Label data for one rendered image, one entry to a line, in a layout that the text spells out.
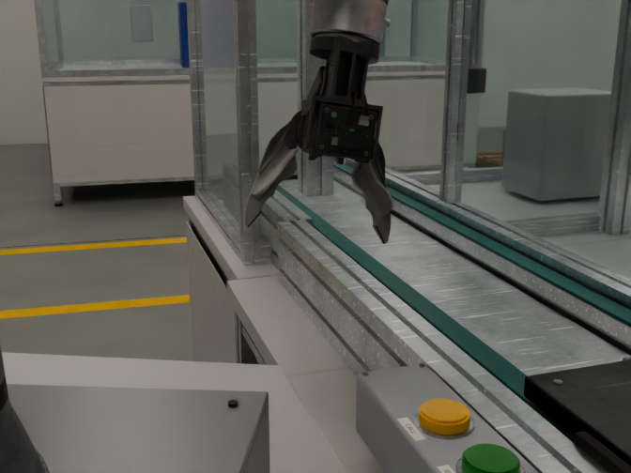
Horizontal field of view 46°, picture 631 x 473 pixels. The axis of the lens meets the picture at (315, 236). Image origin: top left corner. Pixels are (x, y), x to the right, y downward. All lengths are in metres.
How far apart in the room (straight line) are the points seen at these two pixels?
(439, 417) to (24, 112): 8.11
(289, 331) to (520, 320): 0.31
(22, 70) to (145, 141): 3.26
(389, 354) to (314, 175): 0.80
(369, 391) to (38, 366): 0.47
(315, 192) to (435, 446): 1.02
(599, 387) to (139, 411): 0.38
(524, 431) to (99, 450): 0.33
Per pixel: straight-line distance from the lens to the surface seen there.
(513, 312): 0.96
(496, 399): 0.66
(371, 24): 0.76
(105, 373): 0.94
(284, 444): 0.77
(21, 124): 8.59
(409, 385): 0.67
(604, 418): 0.63
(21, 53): 8.52
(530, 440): 0.61
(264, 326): 1.04
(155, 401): 0.66
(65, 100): 5.47
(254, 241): 1.28
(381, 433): 0.65
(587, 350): 0.88
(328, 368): 0.92
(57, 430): 0.64
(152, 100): 5.45
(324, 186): 1.55
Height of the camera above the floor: 1.27
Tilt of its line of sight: 16 degrees down
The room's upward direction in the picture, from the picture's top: straight up
